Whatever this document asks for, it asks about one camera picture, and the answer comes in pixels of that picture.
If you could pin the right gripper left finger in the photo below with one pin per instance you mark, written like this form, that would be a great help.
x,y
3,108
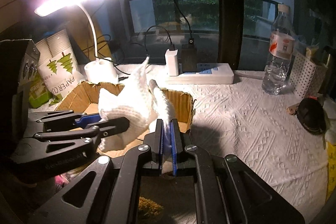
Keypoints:
x,y
107,191

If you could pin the green snack package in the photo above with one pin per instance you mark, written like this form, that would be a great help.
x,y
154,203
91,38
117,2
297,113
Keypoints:
x,y
39,94

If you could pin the yellow curtain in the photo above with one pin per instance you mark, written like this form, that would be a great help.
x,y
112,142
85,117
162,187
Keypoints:
x,y
80,31

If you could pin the black round lid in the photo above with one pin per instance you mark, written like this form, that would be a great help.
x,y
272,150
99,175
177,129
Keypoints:
x,y
311,115

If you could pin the white embossed table cloth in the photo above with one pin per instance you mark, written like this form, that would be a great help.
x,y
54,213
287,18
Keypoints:
x,y
243,120

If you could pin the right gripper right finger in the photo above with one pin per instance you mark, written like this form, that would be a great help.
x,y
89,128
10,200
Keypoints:
x,y
226,189

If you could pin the dark power adapter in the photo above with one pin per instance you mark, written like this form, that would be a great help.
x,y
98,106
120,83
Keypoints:
x,y
189,57

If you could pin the white knit glove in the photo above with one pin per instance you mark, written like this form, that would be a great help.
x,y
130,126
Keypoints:
x,y
142,102

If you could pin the white power strip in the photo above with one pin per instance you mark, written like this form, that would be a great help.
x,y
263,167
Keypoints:
x,y
206,74

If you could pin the paper cup pack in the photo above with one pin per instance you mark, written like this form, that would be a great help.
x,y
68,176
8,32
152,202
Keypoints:
x,y
57,65

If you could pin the white usb charger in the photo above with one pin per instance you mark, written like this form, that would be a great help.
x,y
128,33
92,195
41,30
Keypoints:
x,y
172,67

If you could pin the white desk lamp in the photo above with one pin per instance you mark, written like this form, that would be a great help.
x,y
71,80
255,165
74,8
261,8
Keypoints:
x,y
99,70

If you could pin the brown fuzzy ball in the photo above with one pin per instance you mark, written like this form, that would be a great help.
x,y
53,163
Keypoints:
x,y
149,211

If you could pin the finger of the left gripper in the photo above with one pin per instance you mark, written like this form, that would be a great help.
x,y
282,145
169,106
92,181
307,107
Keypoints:
x,y
78,142
64,120

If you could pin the yellow tissue pack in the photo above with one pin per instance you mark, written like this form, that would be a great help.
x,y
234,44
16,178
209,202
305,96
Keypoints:
x,y
331,169

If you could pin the clear water bottle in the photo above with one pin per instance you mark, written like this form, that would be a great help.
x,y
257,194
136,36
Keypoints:
x,y
281,47

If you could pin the white perforated basket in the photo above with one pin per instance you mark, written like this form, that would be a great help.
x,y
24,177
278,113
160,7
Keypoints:
x,y
306,76

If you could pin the open cardboard box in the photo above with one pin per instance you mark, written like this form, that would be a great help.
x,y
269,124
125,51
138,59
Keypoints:
x,y
84,99

